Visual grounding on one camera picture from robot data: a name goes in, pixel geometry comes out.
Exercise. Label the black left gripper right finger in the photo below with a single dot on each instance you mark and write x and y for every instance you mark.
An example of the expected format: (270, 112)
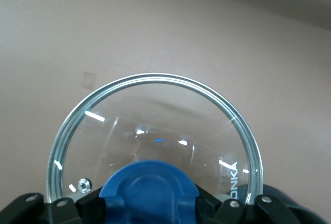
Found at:
(258, 215)

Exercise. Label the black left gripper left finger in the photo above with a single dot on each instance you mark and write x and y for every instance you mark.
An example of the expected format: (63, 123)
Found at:
(51, 213)

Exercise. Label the glass lid with blue knob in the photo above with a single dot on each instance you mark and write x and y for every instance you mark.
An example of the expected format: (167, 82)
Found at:
(155, 120)

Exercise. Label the brown table cover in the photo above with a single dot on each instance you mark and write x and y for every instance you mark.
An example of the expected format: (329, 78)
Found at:
(77, 27)

